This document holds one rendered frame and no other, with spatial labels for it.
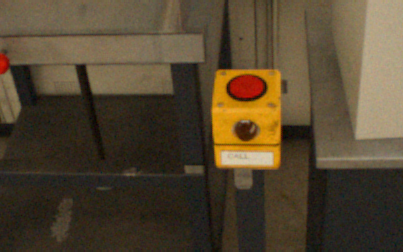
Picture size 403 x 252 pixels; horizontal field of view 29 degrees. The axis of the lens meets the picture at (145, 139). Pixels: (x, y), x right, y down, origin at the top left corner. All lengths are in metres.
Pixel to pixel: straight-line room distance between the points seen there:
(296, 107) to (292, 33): 0.24
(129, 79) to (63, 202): 0.42
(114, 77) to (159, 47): 0.94
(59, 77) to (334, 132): 1.16
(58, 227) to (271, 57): 0.69
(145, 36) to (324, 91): 0.27
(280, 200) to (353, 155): 0.96
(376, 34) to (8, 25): 0.55
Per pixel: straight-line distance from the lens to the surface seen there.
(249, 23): 1.95
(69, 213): 1.82
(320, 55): 1.24
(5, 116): 2.28
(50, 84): 2.15
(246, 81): 0.94
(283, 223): 1.97
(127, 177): 1.38
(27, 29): 1.20
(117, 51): 1.17
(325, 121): 1.12
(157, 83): 2.08
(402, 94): 1.05
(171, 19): 1.16
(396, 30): 0.99
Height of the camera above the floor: 1.50
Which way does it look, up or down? 43 degrees down
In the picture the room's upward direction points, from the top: 9 degrees counter-clockwise
